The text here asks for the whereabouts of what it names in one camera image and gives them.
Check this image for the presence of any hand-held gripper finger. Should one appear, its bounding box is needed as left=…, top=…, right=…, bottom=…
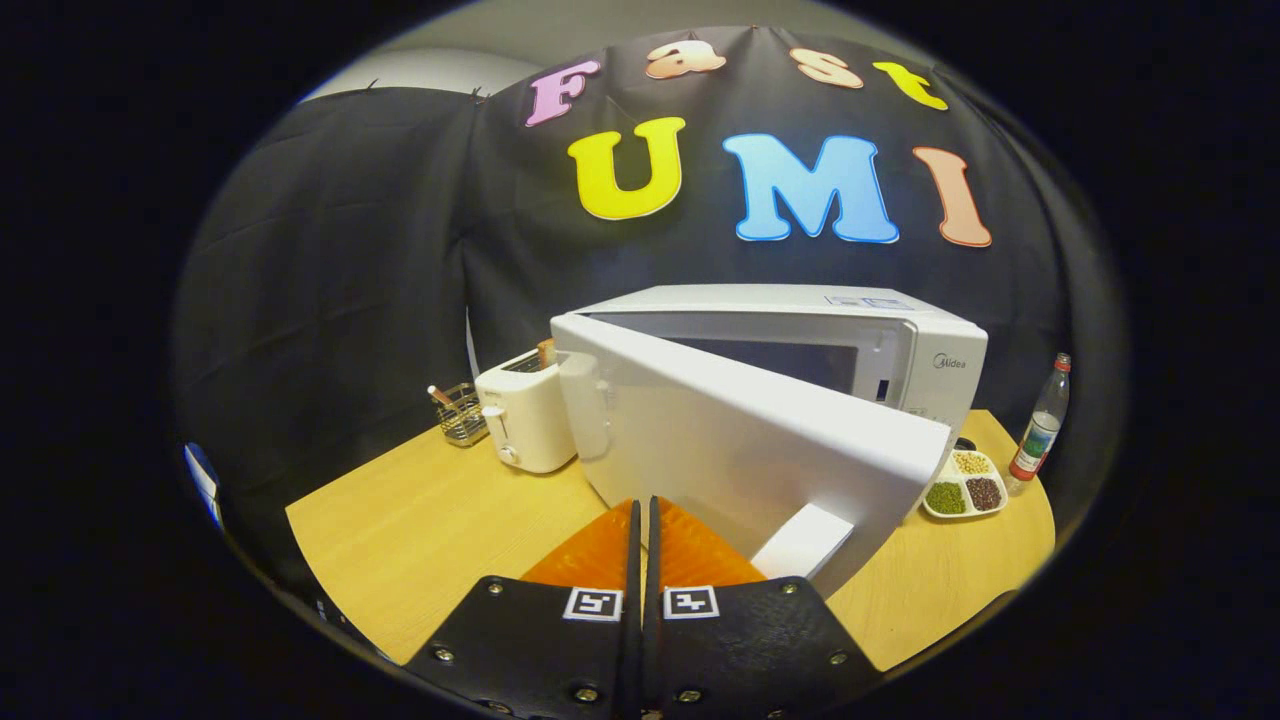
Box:
left=405, top=498, right=643, bottom=720
left=645, top=495, right=886, bottom=720

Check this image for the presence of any white toaster oven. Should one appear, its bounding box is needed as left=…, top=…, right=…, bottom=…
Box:
left=550, top=284, right=990, bottom=599

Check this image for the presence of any white bread toaster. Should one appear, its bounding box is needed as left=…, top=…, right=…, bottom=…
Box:
left=474, top=347, right=579, bottom=475

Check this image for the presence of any divided white bean dish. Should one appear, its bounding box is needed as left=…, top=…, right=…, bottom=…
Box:
left=921, top=448, right=1009, bottom=520

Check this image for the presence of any clear plastic bottle red cap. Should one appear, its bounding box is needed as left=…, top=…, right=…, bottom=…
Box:
left=1007, top=352, right=1073, bottom=496

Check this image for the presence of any wire mesh utensil holder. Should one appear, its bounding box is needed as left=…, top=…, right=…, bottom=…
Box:
left=436, top=383, right=490, bottom=448

